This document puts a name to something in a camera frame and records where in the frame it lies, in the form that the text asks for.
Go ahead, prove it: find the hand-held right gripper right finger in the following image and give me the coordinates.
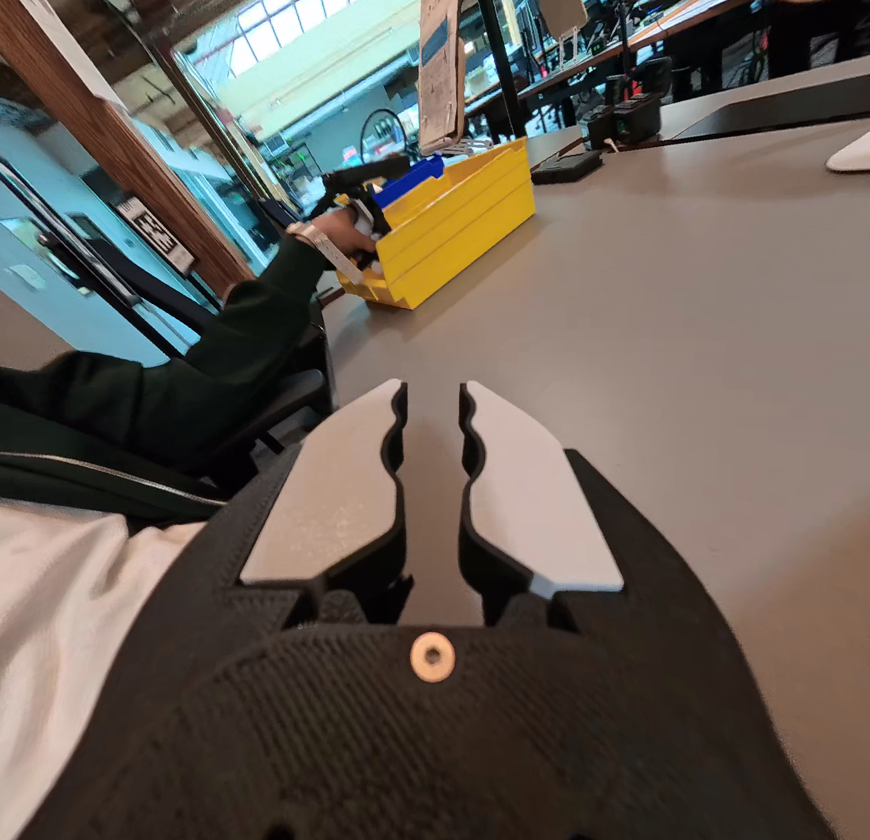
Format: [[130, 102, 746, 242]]
[[457, 380, 625, 623]]

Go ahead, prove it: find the yellow plastic bin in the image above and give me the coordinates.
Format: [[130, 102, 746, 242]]
[[336, 136, 537, 311]]

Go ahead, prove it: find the framed marker sign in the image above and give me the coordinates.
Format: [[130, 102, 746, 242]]
[[116, 198, 198, 277]]

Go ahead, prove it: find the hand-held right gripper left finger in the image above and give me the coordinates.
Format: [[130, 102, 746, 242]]
[[239, 378, 409, 623]]

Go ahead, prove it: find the white paper notice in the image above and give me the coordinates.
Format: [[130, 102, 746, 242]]
[[7, 0, 130, 107]]

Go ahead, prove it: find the black vertical pole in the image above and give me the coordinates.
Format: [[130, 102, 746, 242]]
[[469, 0, 530, 141]]

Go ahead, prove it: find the person's left forearm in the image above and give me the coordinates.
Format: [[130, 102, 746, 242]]
[[0, 237, 335, 474]]

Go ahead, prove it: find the long wooden workbench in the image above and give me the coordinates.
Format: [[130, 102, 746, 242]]
[[469, 0, 776, 134]]

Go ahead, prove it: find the black round hoop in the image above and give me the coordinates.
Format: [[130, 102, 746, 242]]
[[360, 109, 409, 161]]

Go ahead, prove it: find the black flat device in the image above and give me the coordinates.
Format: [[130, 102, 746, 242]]
[[530, 150, 604, 185]]

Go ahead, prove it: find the white wristband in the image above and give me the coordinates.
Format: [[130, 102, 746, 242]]
[[285, 222, 364, 285]]

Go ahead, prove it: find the person's left hand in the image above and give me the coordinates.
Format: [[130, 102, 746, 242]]
[[319, 209, 378, 256]]

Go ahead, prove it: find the black desk mat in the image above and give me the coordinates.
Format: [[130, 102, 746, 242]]
[[669, 92, 870, 141]]

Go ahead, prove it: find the grey desk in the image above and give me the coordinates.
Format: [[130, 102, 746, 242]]
[[319, 55, 870, 840]]

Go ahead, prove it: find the blue plastic bin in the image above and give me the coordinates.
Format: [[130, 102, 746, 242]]
[[372, 155, 446, 209]]

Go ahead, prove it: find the wooden pillar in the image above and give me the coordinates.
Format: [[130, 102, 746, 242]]
[[0, 0, 256, 280]]

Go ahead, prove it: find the person's torso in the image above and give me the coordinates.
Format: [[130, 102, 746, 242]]
[[0, 405, 228, 840]]

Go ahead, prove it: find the cardboard panel on stand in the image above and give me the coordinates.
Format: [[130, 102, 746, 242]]
[[418, 0, 497, 158]]

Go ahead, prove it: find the white monitor stand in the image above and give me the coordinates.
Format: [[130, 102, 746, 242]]
[[826, 132, 870, 173]]

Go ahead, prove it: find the small cardboard covered tablet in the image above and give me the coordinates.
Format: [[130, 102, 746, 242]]
[[540, 0, 589, 39]]

